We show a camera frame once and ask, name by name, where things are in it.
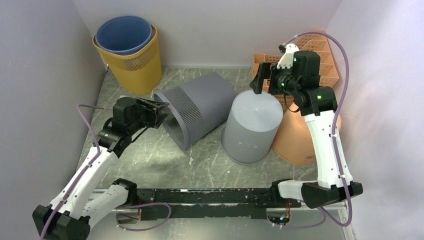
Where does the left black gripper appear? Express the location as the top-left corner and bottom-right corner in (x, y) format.
(127, 96), (169, 135)

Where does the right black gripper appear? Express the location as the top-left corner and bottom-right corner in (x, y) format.
(249, 62), (301, 96)

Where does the grey mesh waste basket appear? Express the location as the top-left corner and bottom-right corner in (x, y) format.
(153, 72), (237, 151)

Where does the grey smooth plastic bin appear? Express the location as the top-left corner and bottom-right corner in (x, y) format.
(221, 90), (284, 165)

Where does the orange plastic bin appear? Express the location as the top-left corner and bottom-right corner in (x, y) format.
(272, 99), (342, 166)

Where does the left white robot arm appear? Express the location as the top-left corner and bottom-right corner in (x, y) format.
(32, 97), (168, 240)

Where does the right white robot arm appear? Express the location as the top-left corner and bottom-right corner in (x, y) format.
(249, 50), (363, 209)

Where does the yellow plastic bin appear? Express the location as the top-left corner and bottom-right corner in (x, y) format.
(92, 25), (163, 95)

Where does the orange plastic file rack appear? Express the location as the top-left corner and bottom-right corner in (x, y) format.
(252, 29), (340, 104)

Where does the blue plastic bin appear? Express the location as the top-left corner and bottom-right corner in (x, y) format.
(94, 15), (153, 56)

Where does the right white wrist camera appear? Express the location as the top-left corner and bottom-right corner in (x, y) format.
(276, 43), (299, 69)

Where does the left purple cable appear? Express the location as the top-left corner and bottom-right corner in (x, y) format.
(39, 104), (172, 240)

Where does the aluminium frame rail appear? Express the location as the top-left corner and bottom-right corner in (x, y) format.
(88, 189), (348, 211)

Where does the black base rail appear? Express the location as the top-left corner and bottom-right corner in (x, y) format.
(137, 188), (301, 221)

